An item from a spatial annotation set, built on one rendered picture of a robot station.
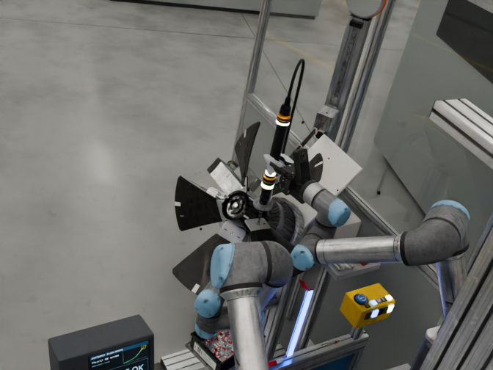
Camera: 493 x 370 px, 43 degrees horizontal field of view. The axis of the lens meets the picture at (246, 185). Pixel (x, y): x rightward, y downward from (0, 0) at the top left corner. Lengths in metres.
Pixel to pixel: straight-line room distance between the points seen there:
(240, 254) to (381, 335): 1.46
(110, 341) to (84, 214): 2.44
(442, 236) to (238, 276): 0.55
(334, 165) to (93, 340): 1.21
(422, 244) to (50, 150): 3.43
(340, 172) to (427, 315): 0.72
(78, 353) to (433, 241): 0.97
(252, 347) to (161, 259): 2.25
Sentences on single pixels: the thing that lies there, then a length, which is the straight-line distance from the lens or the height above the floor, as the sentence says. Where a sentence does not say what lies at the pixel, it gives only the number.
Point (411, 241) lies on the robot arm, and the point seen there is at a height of 1.58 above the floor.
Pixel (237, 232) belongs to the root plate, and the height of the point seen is 1.12.
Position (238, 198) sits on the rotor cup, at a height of 1.24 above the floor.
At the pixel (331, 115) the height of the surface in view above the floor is 1.41.
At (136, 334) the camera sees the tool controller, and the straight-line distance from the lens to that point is 1.75.
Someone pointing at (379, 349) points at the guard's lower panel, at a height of 0.44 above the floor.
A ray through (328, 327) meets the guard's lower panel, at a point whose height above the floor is 0.24.
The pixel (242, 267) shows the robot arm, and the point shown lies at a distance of 1.64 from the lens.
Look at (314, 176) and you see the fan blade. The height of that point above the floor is 1.43.
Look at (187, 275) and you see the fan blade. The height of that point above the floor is 0.97.
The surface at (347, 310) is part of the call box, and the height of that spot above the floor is 1.02.
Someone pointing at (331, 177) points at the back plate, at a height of 1.28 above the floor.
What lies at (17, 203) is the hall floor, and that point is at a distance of 4.22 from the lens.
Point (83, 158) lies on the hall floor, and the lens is 4.65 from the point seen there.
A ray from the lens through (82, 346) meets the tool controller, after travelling 1.73.
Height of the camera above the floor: 2.57
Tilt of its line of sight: 34 degrees down
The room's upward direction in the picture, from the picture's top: 12 degrees clockwise
